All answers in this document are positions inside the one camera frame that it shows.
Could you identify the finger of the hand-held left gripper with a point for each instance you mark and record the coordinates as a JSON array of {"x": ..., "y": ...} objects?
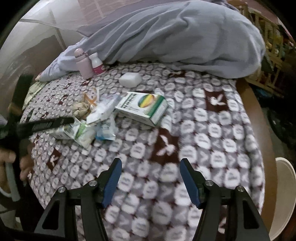
[{"x": 46, "y": 125}]

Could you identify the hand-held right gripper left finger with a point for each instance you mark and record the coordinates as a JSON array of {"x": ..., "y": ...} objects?
[{"x": 113, "y": 180}]

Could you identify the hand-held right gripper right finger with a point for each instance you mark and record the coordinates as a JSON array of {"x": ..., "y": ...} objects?
[{"x": 189, "y": 183}]

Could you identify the green and white carton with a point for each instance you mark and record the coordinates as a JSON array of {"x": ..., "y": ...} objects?
[{"x": 81, "y": 134}]

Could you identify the clear wrapper orange print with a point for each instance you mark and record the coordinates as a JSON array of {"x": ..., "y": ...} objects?
[{"x": 91, "y": 97}]

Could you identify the white foam block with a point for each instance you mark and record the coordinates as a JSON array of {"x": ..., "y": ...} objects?
[{"x": 129, "y": 80}]

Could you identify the person's left hand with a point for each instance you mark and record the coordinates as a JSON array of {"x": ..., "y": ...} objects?
[{"x": 26, "y": 166}]

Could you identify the green plaid cloth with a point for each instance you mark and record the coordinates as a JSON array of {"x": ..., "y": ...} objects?
[{"x": 34, "y": 89}]

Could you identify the crumpled tissue ball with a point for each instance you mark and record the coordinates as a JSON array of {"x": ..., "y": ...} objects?
[{"x": 81, "y": 109}]

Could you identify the printed bed blanket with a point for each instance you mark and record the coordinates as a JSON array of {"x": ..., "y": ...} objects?
[{"x": 208, "y": 139}]

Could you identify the crumpled blue white wrapper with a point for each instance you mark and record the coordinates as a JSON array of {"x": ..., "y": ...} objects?
[{"x": 105, "y": 131}]

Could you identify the white tube box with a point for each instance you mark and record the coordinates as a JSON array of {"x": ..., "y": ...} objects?
[{"x": 104, "y": 109}]

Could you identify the pink water bottle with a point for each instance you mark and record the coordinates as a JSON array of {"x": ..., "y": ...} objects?
[{"x": 84, "y": 67}]

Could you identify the white medicine box rainbow oval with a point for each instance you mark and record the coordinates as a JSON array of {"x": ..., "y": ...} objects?
[{"x": 143, "y": 109}]

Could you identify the white medicine bottle pink label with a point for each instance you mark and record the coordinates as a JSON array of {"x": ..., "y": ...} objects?
[{"x": 97, "y": 66}]

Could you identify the white plastic bin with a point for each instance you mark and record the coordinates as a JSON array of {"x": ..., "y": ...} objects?
[{"x": 284, "y": 185}]

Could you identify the mosquito net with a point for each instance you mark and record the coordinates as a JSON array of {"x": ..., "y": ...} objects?
[{"x": 57, "y": 16}]

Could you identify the lavender quilt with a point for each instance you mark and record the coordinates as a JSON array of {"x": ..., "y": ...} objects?
[{"x": 173, "y": 34}]

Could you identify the wooden rack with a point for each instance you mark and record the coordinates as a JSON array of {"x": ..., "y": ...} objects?
[{"x": 270, "y": 46}]

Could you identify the wooden bed frame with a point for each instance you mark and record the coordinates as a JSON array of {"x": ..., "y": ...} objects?
[{"x": 259, "y": 111}]

